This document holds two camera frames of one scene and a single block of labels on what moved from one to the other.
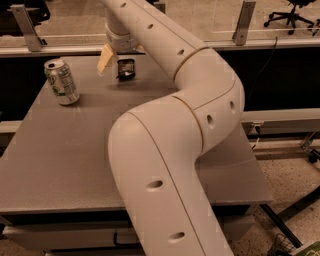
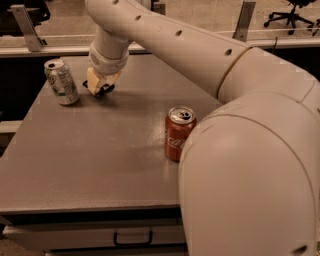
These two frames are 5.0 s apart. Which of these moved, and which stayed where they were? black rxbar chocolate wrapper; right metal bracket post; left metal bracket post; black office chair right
Moved: black rxbar chocolate wrapper
Stayed: right metal bracket post; black office chair right; left metal bracket post
